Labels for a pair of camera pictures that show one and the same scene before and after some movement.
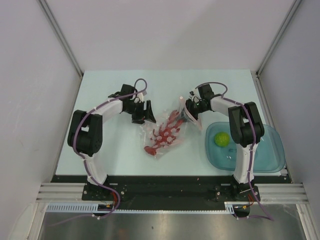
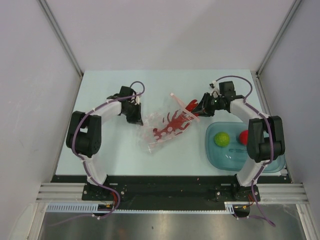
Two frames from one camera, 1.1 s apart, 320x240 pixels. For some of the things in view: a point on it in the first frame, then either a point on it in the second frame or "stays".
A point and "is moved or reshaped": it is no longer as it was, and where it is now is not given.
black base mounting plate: [171, 189] stays
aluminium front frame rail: [73, 192] stays
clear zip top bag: [167, 131] is moved or reshaped
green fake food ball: [221, 139] stays
